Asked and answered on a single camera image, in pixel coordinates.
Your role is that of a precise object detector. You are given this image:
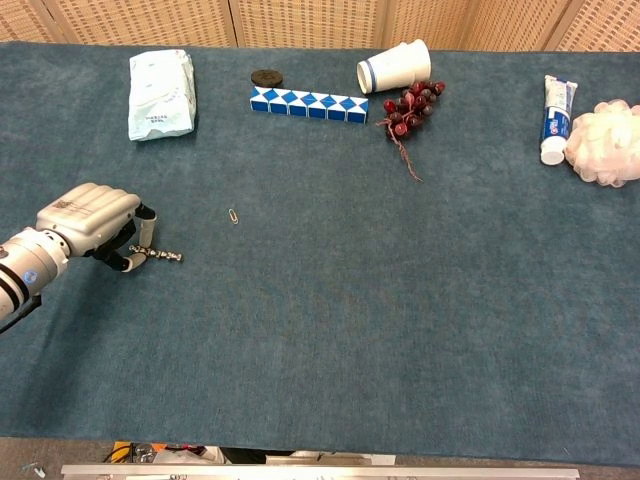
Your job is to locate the black round disc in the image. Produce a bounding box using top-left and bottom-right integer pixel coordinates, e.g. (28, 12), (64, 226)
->
(250, 68), (287, 88)

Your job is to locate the blue white snake puzzle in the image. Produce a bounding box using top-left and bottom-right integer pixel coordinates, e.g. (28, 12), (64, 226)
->
(249, 85), (370, 125)

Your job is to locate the white mesh bath sponge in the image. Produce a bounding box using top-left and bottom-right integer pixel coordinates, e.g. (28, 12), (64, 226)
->
(564, 99), (640, 189)

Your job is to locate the red plastic grape bunch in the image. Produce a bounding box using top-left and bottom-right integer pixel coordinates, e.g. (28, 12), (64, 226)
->
(375, 79), (447, 183)

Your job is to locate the aluminium frame rail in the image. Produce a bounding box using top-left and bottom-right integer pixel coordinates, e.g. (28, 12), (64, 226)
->
(60, 463), (581, 480)

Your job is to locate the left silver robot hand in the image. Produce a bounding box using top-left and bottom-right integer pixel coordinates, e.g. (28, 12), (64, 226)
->
(34, 182), (158, 274)

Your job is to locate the white blue toothpaste tube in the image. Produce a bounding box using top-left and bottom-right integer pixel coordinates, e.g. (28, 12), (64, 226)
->
(539, 74), (580, 167)

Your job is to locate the silver bead chain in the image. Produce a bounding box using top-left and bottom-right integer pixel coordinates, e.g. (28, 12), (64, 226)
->
(128, 244), (185, 264)

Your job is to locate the woven bamboo folding screen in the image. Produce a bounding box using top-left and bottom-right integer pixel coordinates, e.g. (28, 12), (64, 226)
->
(0, 0), (640, 53)

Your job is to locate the teal felt table mat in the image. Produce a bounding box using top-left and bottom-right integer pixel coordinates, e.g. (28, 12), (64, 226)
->
(0, 41), (640, 469)

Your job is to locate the pale blue tissue pack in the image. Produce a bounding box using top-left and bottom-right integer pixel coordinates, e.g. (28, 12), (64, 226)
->
(127, 48), (197, 143)

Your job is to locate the white paper cup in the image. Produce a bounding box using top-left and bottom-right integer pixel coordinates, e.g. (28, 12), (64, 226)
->
(356, 38), (433, 95)

